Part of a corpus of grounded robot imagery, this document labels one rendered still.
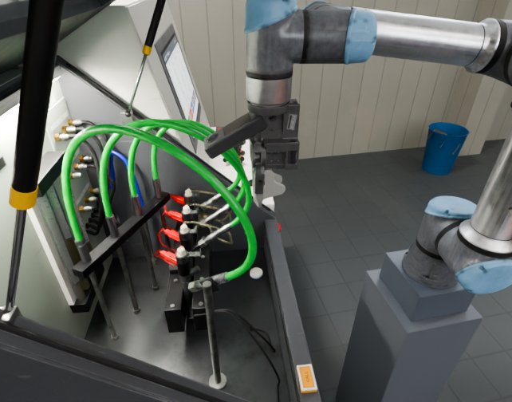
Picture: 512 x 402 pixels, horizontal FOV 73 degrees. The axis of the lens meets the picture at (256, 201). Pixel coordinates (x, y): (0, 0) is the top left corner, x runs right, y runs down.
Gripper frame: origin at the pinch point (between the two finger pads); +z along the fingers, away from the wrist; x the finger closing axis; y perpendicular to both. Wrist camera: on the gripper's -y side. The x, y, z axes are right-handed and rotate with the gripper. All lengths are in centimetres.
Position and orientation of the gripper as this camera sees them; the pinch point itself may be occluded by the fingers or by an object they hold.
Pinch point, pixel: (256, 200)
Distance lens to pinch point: 69.1
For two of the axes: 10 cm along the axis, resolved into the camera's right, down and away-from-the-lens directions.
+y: 10.0, -0.5, 0.8
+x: -1.0, -5.5, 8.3
